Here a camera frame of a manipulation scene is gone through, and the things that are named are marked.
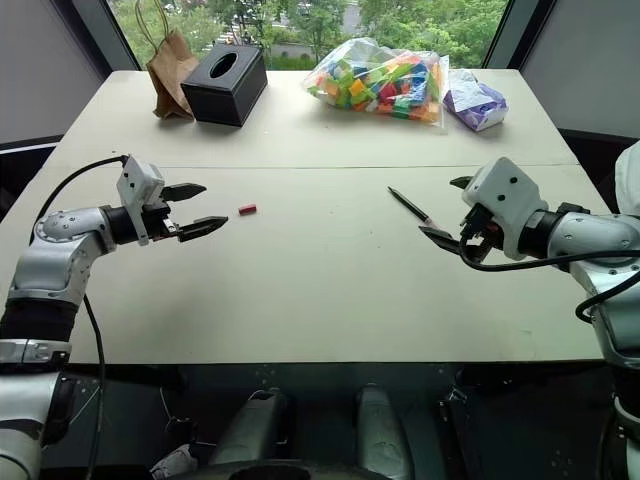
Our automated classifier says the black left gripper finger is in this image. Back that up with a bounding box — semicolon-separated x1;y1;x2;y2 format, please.
177;215;230;244
161;183;208;204

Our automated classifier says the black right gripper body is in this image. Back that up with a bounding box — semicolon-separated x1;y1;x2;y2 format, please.
459;203;503;251

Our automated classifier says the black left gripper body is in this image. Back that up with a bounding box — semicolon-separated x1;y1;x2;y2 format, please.
143;193;180;242

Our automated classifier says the black pencil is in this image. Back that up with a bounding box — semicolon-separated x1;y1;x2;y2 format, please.
387;186;439;230

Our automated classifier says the purple white tissue pack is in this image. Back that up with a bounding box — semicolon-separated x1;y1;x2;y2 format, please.
442;68;509;134

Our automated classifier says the black tissue box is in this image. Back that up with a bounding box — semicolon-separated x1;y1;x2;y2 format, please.
180;43;269;128

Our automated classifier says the brown paper bag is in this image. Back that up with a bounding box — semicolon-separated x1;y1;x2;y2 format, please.
135;0;200;122

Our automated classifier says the plastic bag of colourful blocks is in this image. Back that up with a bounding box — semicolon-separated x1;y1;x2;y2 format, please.
301;38;451;132

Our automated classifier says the white cloth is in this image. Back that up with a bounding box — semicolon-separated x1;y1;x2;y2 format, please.
612;143;640;217

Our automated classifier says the dark rounded robot leg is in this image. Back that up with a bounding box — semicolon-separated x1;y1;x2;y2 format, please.
212;389;296;471
354;383;416;480

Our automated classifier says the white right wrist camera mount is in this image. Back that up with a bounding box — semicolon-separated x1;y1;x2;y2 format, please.
461;156;550;262

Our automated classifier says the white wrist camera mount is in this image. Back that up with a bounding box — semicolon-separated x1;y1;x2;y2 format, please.
461;156;550;262
116;154;166;247

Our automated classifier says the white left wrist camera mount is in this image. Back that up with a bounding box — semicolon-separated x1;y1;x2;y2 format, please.
116;154;166;247

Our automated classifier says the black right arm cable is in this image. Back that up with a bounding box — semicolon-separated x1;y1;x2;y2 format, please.
458;233;640;324

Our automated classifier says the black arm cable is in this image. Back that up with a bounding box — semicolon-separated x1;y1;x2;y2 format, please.
458;233;640;324
34;155;132;480

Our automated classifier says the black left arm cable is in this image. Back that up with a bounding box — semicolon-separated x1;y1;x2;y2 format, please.
34;155;132;480

